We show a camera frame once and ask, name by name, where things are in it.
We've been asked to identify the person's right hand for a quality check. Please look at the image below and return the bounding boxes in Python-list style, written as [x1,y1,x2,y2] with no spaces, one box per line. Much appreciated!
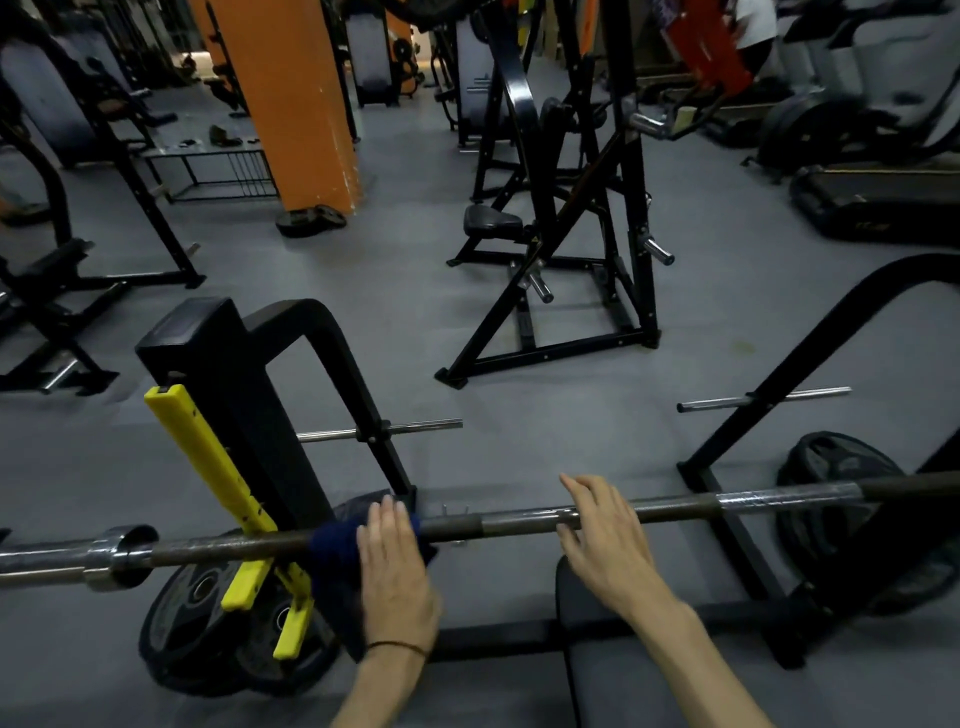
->
[556,472,695,624]

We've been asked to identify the person's left hand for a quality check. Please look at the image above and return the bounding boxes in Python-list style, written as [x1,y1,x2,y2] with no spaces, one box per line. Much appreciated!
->
[356,494,442,658]

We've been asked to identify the steel barbell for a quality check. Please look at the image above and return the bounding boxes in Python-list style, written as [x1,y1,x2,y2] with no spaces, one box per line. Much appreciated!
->
[0,470,960,594]

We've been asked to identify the blue cleaning cloth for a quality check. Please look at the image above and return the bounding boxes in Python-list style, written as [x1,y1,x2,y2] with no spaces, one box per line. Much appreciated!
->
[303,509,438,661]

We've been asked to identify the black padded bench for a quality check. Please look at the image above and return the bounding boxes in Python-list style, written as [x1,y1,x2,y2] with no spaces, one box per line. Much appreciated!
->
[554,556,751,728]

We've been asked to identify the large black weight plate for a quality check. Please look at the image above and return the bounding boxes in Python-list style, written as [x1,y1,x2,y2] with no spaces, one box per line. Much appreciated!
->
[776,431,960,616]

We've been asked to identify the black weight plate white lettering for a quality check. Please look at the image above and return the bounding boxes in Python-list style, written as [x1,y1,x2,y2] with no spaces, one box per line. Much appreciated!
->
[138,562,249,699]

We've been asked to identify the yellow bar hook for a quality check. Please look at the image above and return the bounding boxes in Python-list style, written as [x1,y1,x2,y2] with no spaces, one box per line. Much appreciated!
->
[143,384,315,663]

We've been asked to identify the black bench press rack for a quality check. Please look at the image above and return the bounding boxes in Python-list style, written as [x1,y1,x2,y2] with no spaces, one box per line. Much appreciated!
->
[134,253,960,673]

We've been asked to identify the black and red lever machine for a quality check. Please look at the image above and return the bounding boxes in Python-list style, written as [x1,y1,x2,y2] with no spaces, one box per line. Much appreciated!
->
[434,0,755,390]

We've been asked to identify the black squat rack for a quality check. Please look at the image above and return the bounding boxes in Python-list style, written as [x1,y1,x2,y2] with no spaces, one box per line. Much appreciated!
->
[56,0,208,290]

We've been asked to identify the black elliptical trainer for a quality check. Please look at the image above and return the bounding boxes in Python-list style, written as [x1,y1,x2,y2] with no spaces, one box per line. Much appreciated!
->
[742,89,960,181]

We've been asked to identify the black incline bench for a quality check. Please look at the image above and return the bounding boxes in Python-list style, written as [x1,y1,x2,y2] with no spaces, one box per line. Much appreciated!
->
[0,112,121,397]

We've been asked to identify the wide orange pillar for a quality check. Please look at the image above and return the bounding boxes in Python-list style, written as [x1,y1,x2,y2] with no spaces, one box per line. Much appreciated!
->
[208,0,363,215]

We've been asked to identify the black plate tree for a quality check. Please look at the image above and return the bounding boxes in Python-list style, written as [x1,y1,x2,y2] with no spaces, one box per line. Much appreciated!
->
[391,33,425,95]

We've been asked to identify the black plate-loaded machine frame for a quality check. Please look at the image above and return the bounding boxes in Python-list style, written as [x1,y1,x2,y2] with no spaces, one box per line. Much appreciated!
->
[472,44,586,204]

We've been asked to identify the black wire frame table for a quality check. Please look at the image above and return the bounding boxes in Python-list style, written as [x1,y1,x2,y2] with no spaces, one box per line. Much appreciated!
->
[143,142,280,204]

